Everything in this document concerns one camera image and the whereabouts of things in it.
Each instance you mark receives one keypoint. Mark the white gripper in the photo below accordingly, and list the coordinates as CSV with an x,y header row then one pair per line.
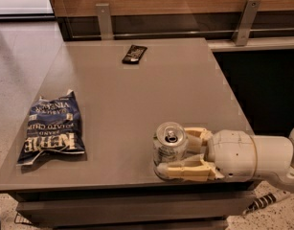
x,y
232,153

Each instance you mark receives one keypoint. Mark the silver 7up soda can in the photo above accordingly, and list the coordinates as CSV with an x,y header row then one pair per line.
x,y
170,143

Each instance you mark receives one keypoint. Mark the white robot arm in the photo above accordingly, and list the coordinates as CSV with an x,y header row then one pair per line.
x,y
275,160

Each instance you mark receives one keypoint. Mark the black rxbar chocolate bar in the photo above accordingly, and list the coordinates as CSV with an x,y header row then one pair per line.
x,y
134,54

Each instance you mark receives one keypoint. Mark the grey table drawer unit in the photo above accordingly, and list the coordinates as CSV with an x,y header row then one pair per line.
x,y
112,186

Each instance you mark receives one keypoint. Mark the blue kettle chips bag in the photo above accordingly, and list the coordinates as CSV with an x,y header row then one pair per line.
x,y
54,126

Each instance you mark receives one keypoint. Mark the right metal wall bracket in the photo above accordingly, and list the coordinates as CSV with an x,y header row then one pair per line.
x,y
241,35

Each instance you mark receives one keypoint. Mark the metal wall bracket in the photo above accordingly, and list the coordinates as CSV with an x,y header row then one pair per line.
x,y
105,22
241,35

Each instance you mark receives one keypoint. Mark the left metal wall bracket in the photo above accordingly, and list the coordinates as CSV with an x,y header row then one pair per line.
x,y
105,22

